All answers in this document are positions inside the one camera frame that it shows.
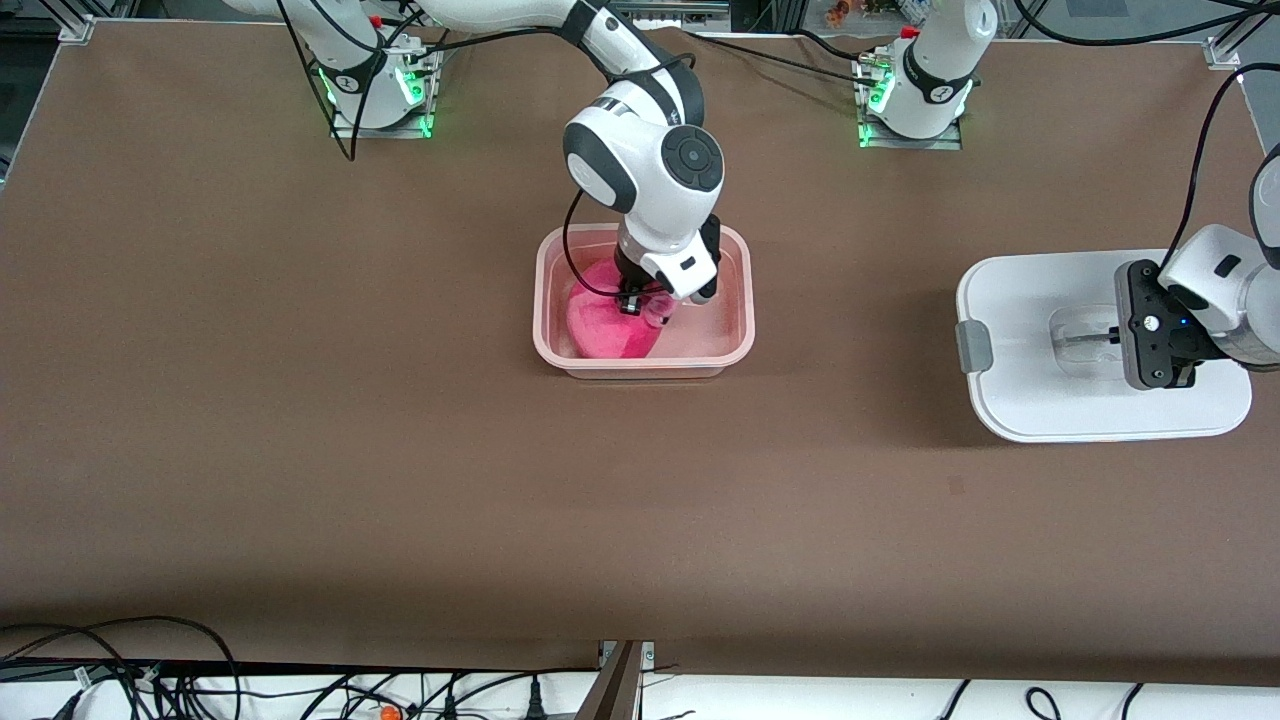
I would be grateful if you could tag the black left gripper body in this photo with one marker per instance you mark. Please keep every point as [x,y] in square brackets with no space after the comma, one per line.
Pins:
[1197,344]

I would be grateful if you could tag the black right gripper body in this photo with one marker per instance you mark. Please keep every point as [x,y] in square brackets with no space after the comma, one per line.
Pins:
[629,271]

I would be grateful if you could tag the pink plush toy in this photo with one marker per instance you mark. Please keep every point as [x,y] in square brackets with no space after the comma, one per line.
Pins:
[600,330]

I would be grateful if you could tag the white box lid grey clips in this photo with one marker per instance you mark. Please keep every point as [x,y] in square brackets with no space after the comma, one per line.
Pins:
[1040,400]

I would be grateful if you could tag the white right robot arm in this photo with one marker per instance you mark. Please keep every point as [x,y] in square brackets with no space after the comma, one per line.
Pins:
[640,170]

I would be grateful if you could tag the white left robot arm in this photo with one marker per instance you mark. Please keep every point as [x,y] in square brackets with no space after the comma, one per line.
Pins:
[935,60]

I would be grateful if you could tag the pink plastic box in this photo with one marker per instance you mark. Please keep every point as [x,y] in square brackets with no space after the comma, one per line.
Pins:
[720,320]

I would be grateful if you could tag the grey metal box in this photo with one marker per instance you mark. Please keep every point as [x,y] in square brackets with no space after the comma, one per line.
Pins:
[650,10]

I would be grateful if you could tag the brown table cover mat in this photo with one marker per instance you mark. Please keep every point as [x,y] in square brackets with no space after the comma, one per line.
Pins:
[640,520]

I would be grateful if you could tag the colourful small items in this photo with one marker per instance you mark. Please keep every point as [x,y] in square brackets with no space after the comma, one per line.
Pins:
[845,10]

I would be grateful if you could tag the brown angled beam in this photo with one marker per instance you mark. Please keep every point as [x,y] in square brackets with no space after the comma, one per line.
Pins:
[612,690]

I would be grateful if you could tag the small orange object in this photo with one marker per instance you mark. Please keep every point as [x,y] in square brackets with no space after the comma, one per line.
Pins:
[388,713]

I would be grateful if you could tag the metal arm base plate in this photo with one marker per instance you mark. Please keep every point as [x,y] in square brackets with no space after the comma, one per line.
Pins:
[935,143]
[350,128]

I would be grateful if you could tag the aluminium corner bracket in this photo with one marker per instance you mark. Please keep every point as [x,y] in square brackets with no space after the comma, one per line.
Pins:
[1222,55]
[77,30]

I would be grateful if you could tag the aluminium frame profile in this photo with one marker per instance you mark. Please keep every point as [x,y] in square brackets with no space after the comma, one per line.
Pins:
[1258,18]

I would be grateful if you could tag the small metal beam bracket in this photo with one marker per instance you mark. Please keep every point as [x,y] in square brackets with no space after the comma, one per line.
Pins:
[648,652]

